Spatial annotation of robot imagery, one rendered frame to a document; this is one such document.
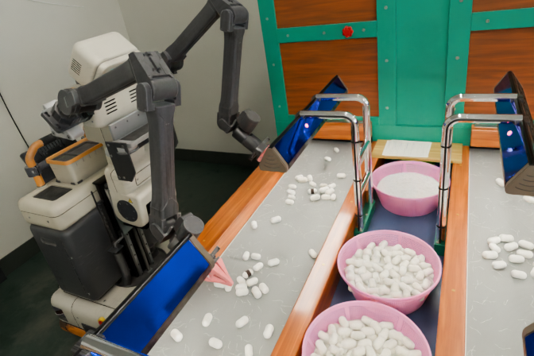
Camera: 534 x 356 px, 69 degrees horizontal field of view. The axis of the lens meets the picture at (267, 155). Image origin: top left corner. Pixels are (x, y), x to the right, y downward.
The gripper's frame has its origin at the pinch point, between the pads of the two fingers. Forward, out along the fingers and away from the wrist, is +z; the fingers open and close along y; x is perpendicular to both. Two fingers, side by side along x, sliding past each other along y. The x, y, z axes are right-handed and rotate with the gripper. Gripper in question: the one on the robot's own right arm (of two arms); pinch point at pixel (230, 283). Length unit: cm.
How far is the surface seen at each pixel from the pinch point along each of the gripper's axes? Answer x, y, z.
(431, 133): -32, 92, 32
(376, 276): -21.5, 14.6, 29.7
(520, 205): -44, 56, 59
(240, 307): -1.5, -4.9, 5.6
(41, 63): 95, 110, -177
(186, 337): 4.1, -17.1, -1.3
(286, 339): -13.6, -12.1, 16.5
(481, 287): -37, 18, 49
